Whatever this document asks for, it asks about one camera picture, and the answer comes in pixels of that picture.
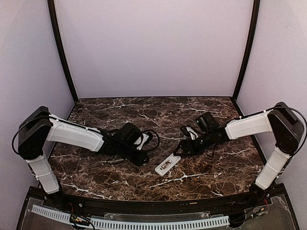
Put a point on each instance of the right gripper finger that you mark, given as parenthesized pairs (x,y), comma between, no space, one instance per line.
(180,145)
(181,152)

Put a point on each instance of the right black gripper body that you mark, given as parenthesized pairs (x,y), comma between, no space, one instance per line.
(186,147)

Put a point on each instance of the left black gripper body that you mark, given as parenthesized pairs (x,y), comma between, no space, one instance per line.
(140,157)

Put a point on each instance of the white remote control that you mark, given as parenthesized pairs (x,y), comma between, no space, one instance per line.
(172,159)

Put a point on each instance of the gold black AA battery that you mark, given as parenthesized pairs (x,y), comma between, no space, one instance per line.
(165,165)

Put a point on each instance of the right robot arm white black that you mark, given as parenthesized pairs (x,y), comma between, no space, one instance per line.
(287,124)

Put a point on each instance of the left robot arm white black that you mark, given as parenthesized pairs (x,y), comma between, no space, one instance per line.
(42,126)

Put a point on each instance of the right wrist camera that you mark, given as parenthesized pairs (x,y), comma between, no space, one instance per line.
(189,132)

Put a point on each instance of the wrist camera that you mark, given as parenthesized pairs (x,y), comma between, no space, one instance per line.
(143,140)
(189,132)

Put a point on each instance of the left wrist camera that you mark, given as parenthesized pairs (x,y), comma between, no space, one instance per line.
(143,140)

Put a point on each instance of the white slotted cable duct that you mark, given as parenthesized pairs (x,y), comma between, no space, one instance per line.
(132,222)

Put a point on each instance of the black front rail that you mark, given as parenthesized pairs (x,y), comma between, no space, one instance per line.
(229,205)

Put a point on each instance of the right black frame post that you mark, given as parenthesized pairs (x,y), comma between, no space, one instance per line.
(248,48)

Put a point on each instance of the black frame post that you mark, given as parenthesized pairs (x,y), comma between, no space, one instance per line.
(248,48)
(60,49)

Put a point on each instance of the left black frame post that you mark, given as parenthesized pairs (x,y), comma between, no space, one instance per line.
(60,49)

